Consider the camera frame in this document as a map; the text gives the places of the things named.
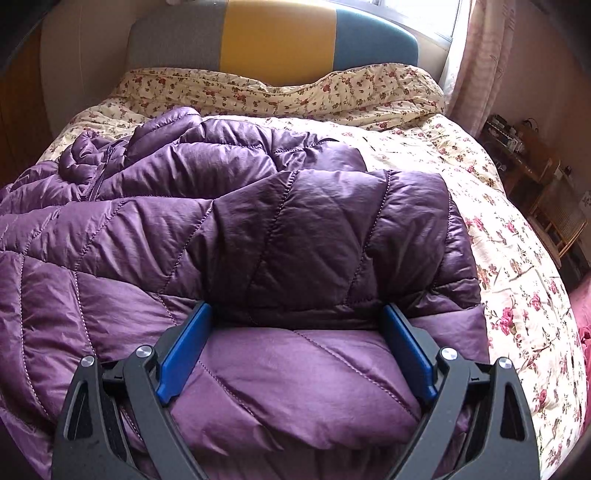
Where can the large floral quilt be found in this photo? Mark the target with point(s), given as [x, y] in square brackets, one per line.
[517, 258]

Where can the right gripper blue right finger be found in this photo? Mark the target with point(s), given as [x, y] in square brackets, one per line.
[500, 442]

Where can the brown wooden wardrobe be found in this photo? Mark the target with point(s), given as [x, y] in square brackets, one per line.
[25, 131]

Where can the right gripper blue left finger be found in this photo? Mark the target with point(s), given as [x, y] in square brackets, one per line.
[90, 440]

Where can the grey yellow blue headboard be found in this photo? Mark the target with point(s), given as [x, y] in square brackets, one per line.
[281, 43]

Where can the purple quilted down jacket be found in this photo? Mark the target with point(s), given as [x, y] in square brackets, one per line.
[295, 243]

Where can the cluttered wooden side shelf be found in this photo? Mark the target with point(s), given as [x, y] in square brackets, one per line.
[538, 184]

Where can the small floral print duvet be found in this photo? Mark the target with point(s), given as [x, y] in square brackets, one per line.
[375, 97]

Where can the pink red cloth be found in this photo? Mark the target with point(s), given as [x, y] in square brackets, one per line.
[580, 300]

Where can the pink patterned curtain right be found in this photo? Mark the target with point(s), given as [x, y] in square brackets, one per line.
[477, 60]

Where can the bright window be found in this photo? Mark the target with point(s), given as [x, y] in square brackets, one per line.
[434, 19]

